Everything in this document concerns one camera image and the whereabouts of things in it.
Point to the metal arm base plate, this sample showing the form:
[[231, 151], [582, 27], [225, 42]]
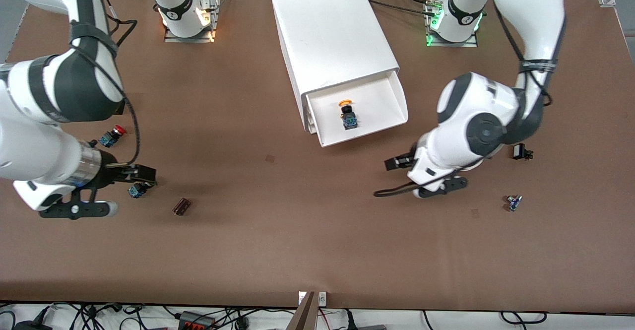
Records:
[[214, 22], [446, 43]]

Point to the yellow push button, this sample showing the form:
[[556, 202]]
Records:
[[349, 116]]

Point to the red push button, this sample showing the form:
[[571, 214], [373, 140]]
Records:
[[111, 136]]

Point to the small black switch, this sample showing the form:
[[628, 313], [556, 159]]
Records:
[[520, 151]]

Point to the green push button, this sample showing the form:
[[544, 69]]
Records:
[[135, 191]]

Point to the white plastic drawer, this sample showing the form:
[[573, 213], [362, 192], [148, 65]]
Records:
[[377, 106]]

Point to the small blue potentiometer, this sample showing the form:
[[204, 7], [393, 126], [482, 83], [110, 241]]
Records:
[[514, 203]]

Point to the wooden post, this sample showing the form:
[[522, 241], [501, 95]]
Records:
[[303, 315]]

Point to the purple cylindrical capacitor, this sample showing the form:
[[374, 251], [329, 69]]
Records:
[[182, 206]]

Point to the small white bracket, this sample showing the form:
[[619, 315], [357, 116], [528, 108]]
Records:
[[302, 298], [322, 298]]

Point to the black power adapter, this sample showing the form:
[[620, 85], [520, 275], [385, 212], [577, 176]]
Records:
[[30, 324]]

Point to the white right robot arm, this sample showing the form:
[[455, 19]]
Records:
[[44, 87]]

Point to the white drawer cabinet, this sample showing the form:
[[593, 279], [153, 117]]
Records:
[[332, 27]]

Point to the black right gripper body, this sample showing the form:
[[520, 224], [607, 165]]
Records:
[[112, 175]]

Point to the black power strip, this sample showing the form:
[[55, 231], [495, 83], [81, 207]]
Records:
[[196, 320]]

